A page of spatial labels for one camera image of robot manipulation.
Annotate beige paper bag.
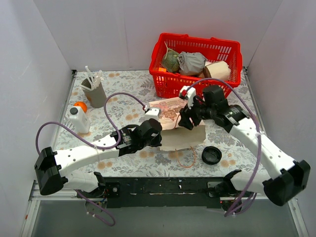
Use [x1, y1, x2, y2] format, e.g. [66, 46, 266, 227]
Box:
[149, 96, 207, 169]

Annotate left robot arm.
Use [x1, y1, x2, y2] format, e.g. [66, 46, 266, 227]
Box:
[35, 118, 162, 198]

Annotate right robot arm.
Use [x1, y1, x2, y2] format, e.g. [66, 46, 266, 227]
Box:
[178, 85, 311, 206]

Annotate beige paper roll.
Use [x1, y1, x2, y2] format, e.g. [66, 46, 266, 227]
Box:
[203, 61, 231, 81]

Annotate grey crumpled paper bag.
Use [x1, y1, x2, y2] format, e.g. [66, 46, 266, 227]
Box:
[178, 52, 207, 76]

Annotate spare black cup lid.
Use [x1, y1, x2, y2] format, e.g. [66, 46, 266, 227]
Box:
[201, 146, 222, 165]

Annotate red plastic shopping basket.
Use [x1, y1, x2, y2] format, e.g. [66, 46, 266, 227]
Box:
[149, 33, 242, 98]

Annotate grey straw holder cup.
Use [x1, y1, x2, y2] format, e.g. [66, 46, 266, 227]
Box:
[80, 79, 107, 108]

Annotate green netted melon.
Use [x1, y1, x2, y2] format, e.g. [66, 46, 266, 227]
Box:
[161, 50, 180, 73]

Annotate white milk bottle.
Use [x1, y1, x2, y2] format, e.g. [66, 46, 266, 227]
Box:
[69, 106, 90, 134]

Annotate orange fruit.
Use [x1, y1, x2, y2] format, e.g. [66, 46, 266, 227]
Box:
[74, 101, 87, 113]

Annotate white wrapped straws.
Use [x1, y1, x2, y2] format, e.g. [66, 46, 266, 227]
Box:
[80, 66, 104, 91]

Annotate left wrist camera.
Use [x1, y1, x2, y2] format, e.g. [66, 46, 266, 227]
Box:
[144, 106, 161, 122]

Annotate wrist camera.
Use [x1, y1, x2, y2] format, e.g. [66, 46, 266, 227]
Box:
[179, 86, 196, 109]
[144, 106, 161, 122]

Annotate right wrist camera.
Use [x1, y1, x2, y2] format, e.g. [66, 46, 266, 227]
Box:
[179, 86, 196, 109]

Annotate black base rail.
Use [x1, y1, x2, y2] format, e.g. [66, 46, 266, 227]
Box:
[80, 177, 240, 208]

